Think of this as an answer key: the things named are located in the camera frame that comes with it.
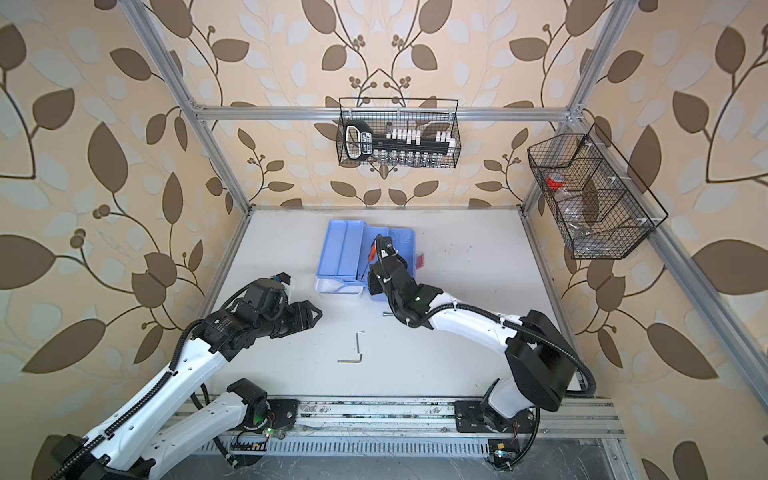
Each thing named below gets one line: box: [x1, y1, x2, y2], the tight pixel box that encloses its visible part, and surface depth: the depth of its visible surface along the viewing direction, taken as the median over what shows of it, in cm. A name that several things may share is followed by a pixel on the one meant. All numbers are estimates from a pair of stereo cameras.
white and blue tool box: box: [315, 219, 417, 301], surface depth 96 cm
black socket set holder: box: [344, 120, 456, 166], surface depth 86 cm
